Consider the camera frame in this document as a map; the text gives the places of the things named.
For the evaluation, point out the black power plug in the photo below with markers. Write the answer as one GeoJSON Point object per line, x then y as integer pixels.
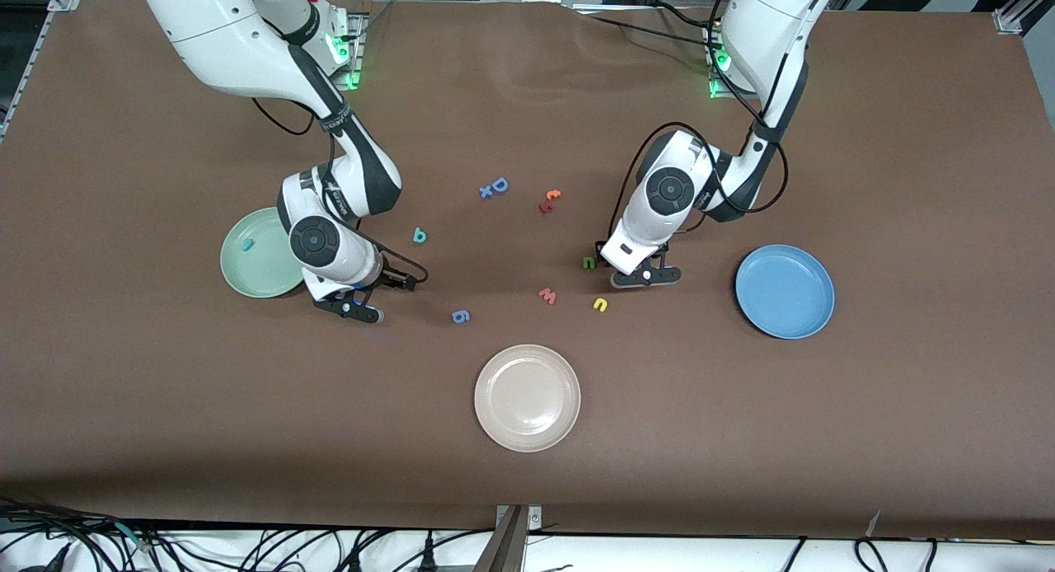
{"type": "Point", "coordinates": [428, 553]}

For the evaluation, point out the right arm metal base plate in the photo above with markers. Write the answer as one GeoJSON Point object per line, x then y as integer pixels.
{"type": "Point", "coordinates": [356, 69]}

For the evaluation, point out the metal table leg bracket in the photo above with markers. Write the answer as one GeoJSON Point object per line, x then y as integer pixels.
{"type": "Point", "coordinates": [515, 539]}

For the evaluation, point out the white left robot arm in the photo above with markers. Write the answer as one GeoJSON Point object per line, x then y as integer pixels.
{"type": "Point", "coordinates": [766, 28]}

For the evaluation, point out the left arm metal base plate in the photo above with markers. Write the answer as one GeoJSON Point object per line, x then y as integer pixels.
{"type": "Point", "coordinates": [715, 90]}

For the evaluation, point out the beige plate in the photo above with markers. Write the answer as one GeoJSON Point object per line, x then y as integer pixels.
{"type": "Point", "coordinates": [527, 398]}

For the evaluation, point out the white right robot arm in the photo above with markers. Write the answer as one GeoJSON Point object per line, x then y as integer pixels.
{"type": "Point", "coordinates": [214, 28]}

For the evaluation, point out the white paper tag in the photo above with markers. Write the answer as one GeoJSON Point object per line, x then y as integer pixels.
{"type": "Point", "coordinates": [874, 524]}

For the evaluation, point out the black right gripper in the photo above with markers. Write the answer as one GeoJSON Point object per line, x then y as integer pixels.
{"type": "Point", "coordinates": [390, 276]}

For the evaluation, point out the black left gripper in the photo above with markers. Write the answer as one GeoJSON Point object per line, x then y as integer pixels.
{"type": "Point", "coordinates": [597, 254]}

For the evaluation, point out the blue foam letter D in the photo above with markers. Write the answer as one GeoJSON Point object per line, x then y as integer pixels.
{"type": "Point", "coordinates": [506, 185]}

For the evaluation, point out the blue plate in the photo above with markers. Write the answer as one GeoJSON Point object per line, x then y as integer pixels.
{"type": "Point", "coordinates": [785, 292]}

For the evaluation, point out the mint green plate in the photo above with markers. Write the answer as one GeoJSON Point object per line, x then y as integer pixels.
{"type": "Point", "coordinates": [255, 267]}

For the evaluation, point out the pink foam letter w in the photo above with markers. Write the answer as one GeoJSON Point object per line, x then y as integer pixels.
{"type": "Point", "coordinates": [547, 296]}

